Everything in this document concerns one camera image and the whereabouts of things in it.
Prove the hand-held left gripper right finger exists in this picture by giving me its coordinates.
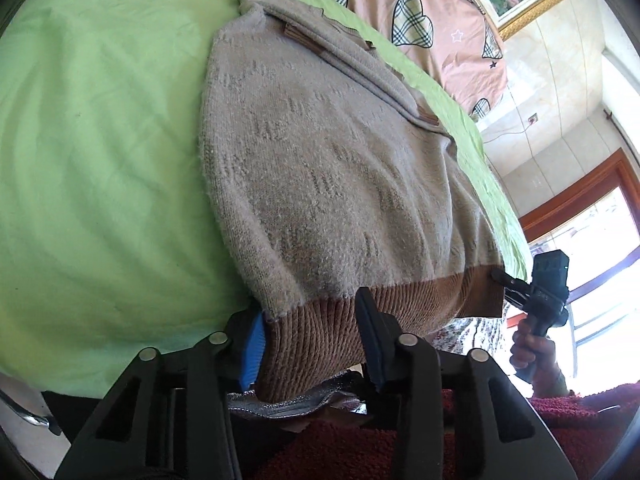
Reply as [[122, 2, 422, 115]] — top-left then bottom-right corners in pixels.
[[354, 287, 578, 480]]

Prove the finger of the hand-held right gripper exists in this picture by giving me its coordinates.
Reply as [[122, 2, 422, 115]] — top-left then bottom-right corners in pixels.
[[490, 267, 535, 317]]

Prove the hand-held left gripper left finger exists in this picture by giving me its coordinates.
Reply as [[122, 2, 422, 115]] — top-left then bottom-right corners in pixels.
[[54, 309, 266, 480]]

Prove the beige knit sweater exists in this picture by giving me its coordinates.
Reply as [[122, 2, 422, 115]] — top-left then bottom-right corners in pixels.
[[199, 0, 506, 404]]

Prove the person's right hand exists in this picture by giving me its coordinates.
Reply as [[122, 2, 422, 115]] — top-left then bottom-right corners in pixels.
[[509, 318, 563, 397]]

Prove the floral patterned cloth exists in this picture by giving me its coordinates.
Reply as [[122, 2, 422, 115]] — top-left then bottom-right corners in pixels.
[[427, 310, 512, 361]]

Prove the silver padded cloth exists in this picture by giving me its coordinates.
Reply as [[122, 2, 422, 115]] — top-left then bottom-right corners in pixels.
[[226, 367, 368, 421]]

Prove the dark red fleece clothing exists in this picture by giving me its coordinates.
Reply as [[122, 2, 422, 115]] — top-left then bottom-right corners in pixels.
[[240, 382, 640, 480]]

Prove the green bed sheet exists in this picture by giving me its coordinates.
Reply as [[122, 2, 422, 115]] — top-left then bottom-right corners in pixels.
[[0, 0, 533, 398]]

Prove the pink heart print quilt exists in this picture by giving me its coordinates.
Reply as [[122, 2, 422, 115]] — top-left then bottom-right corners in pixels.
[[250, 0, 510, 122]]

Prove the wooden window frame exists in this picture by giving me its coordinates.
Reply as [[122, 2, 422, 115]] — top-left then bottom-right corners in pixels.
[[518, 147, 640, 381]]

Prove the wall socket with cable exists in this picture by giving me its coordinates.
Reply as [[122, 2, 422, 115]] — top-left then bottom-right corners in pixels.
[[481, 111, 542, 142]]

